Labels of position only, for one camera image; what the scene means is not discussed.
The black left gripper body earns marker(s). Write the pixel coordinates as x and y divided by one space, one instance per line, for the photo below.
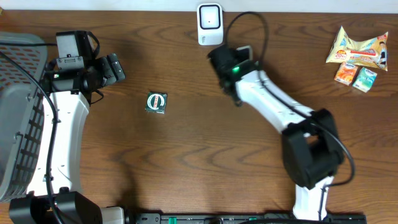
103 73

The dark green square packet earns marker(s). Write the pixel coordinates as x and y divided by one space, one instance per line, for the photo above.
156 102

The orange white tissue pack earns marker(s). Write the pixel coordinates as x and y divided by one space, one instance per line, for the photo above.
346 73

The teal tissue pack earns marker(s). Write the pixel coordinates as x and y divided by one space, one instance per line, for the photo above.
365 80

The cream snack bag blue trim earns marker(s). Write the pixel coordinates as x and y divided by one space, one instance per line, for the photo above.
368 53

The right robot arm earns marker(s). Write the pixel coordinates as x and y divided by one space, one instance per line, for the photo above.
311 149

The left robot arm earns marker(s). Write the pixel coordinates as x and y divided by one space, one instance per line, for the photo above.
44 105

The white barcode scanner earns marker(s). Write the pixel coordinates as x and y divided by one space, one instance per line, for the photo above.
210 24

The grey plastic mesh basket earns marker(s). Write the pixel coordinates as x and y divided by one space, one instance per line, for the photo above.
22 114

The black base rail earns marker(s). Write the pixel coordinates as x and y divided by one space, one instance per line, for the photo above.
156 218

